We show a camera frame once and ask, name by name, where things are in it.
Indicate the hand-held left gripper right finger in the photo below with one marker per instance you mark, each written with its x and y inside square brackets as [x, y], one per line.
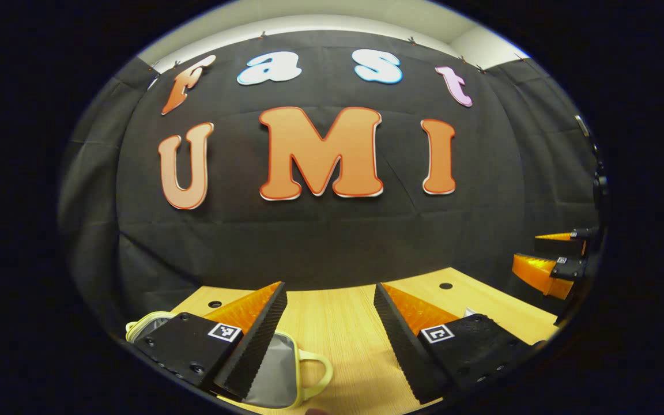
[404, 351]

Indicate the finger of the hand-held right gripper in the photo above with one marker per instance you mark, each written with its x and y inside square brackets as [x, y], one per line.
[559, 246]
[534, 271]

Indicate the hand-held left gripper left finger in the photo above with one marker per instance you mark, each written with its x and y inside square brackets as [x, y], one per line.
[257, 346]

